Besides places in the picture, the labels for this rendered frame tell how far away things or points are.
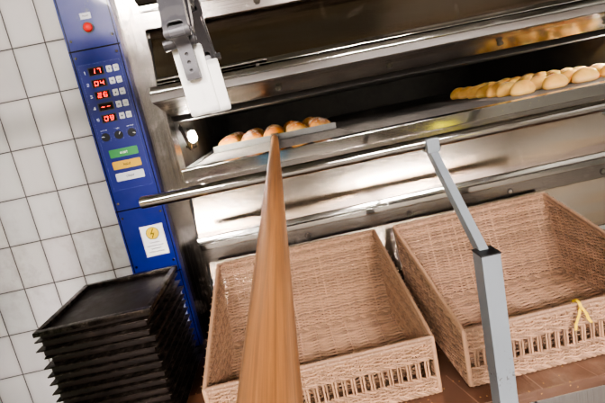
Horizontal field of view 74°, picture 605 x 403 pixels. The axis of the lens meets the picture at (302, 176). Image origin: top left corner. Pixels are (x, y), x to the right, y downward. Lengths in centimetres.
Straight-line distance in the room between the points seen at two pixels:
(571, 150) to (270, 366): 155
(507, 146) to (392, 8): 61
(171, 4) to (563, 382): 110
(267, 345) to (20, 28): 142
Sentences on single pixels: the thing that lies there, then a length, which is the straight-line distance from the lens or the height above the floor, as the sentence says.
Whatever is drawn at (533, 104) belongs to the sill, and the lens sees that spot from 160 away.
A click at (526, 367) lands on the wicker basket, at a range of 120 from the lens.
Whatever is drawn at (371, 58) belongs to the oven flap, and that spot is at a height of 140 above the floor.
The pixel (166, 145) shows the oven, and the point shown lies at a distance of 138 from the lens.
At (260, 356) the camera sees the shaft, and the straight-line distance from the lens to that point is 21.
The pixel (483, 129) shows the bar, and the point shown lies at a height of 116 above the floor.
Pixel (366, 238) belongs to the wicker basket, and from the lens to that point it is 140.
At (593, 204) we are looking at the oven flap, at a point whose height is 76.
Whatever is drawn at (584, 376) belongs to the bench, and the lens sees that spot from 122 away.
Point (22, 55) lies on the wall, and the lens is 154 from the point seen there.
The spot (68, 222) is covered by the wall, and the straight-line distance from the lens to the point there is 154.
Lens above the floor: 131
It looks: 10 degrees down
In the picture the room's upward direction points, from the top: 12 degrees counter-clockwise
